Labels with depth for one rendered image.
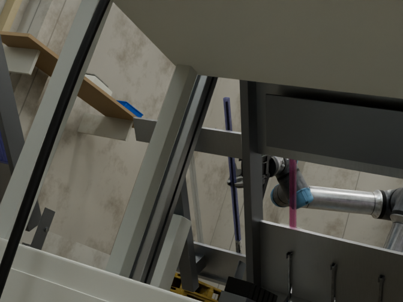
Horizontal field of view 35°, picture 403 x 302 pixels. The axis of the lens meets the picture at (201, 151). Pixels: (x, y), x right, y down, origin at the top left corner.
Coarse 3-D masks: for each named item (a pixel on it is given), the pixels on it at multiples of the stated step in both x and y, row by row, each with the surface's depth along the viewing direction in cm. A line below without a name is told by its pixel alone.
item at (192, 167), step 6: (192, 156) 171; (192, 162) 171; (192, 168) 172; (192, 174) 173; (192, 180) 174; (192, 186) 175; (192, 192) 176; (198, 198) 177; (198, 204) 177; (198, 210) 178; (198, 216) 178; (198, 222) 179; (198, 228) 180; (198, 234) 181; (198, 240) 182
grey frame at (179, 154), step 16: (208, 80) 125; (192, 96) 125; (208, 96) 126; (192, 112) 123; (192, 128) 122; (176, 144) 123; (192, 144) 123; (176, 160) 120; (176, 176) 120; (160, 192) 120; (176, 192) 121; (160, 208) 118; (160, 224) 118; (144, 240) 118; (160, 240) 119; (144, 256) 116; (144, 272) 115
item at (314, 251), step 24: (264, 240) 154; (288, 240) 150; (312, 240) 147; (336, 240) 144; (264, 264) 157; (312, 264) 150; (336, 264) 146; (360, 264) 143; (384, 264) 139; (312, 288) 152; (336, 288) 149; (360, 288) 145; (384, 288) 142
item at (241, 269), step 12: (240, 264) 162; (228, 276) 111; (240, 276) 163; (228, 288) 110; (240, 288) 109; (252, 288) 109; (228, 300) 108; (240, 300) 107; (252, 300) 110; (264, 300) 115
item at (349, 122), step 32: (288, 96) 132; (320, 96) 132; (352, 96) 129; (384, 96) 125; (288, 128) 134; (320, 128) 131; (352, 128) 127; (384, 128) 123; (320, 160) 138; (352, 160) 130; (384, 160) 126
